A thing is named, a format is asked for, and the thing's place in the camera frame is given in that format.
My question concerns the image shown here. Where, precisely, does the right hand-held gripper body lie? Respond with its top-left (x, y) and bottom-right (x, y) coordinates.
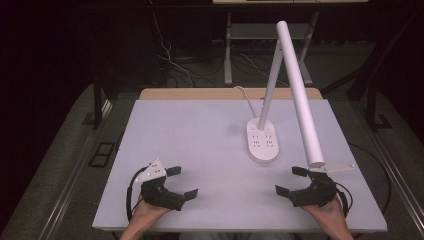
top-left (288, 162), bottom-right (356, 209)

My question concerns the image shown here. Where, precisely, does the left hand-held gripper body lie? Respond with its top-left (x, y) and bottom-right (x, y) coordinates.
top-left (134, 158), bottom-right (186, 212)

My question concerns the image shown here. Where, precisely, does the white floor cable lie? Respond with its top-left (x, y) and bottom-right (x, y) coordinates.
top-left (150, 0), bottom-right (195, 88)

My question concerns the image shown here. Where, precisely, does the black stand leg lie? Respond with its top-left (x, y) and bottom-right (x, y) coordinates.
top-left (365, 79), bottom-right (393, 132)
top-left (91, 78), bottom-right (113, 131)

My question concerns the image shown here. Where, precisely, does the person's left hand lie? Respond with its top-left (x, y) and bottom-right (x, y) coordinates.
top-left (130, 195), bottom-right (173, 230)

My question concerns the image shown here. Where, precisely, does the white desk lamp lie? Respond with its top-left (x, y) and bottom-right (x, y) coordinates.
top-left (246, 20), bottom-right (326, 169)

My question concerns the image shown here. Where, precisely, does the long black floor cable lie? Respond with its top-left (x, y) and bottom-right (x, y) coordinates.
top-left (347, 142), bottom-right (392, 215)

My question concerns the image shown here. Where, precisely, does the grey metal stand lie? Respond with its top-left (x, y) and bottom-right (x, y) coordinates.
top-left (223, 11), bottom-right (320, 87)

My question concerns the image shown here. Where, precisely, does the white lamp cable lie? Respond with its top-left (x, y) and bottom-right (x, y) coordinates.
top-left (233, 85), bottom-right (260, 119)

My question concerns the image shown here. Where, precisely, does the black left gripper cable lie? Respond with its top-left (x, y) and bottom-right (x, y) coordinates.
top-left (125, 166), bottom-right (149, 223)

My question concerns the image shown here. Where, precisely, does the person's right hand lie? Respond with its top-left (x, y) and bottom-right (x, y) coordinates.
top-left (300, 196), bottom-right (345, 229)

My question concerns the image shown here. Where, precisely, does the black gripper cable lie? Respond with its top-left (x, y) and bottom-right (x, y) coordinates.
top-left (334, 181), bottom-right (354, 218)
top-left (125, 166), bottom-right (149, 223)

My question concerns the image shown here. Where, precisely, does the black floor frame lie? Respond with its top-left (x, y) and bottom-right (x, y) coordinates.
top-left (87, 141), bottom-right (117, 168)

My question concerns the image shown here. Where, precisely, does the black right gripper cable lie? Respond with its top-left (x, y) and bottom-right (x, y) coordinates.
top-left (334, 181), bottom-right (354, 218)

